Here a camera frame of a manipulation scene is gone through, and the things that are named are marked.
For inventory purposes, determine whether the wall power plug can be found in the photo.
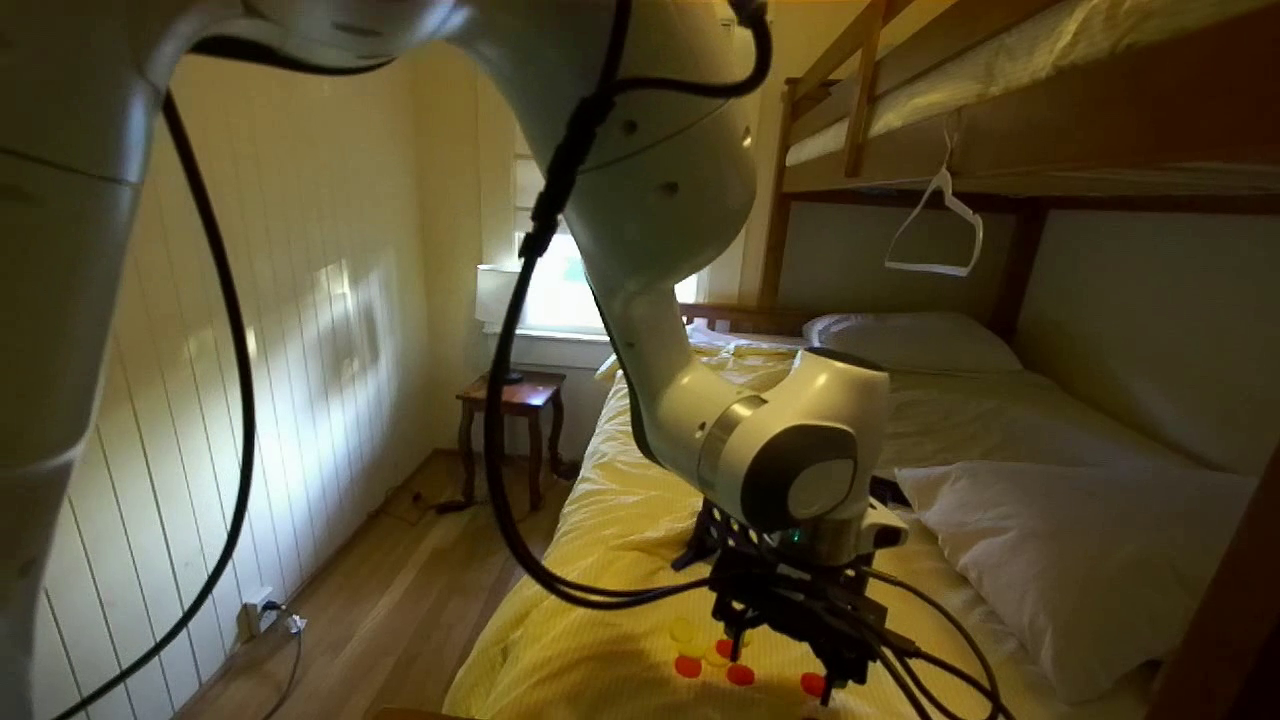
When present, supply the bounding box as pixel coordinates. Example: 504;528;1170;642
236;593;310;646

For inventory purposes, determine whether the near white pillow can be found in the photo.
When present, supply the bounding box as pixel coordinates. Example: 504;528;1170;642
898;461;1258;701

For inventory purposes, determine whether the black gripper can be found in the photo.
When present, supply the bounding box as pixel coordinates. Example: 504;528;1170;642
707;550;885;704

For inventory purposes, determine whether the red chip left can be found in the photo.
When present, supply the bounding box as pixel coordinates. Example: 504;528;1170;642
672;653;704;679

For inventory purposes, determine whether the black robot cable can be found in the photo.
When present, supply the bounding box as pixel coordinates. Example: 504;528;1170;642
51;0;1015;720

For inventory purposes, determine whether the small wooden side table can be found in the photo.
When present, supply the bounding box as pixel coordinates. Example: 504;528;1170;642
458;371;575;510

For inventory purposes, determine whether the red chip lower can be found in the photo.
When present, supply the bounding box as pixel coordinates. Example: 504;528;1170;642
724;665;756;689

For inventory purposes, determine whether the red chip right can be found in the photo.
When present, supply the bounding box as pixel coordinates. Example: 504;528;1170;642
801;673;829;701

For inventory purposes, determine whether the blue connect four gameboard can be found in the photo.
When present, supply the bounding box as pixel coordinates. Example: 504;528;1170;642
682;461;885;573

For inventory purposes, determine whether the white pillow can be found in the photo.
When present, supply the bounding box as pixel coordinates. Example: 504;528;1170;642
898;461;1258;701
806;311;1022;371

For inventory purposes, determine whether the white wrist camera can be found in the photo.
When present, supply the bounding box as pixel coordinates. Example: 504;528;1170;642
847;501;910;558

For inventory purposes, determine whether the far white pillow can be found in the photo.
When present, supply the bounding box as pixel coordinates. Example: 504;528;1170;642
806;311;1022;371

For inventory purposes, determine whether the wooden bunk bed frame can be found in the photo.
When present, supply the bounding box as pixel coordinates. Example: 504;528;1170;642
771;0;1280;720

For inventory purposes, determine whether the yellow bed duvet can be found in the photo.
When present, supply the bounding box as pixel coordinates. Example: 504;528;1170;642
442;324;1165;720

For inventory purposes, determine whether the white clothes hanger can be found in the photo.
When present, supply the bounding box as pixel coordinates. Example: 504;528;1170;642
885;137;988;279

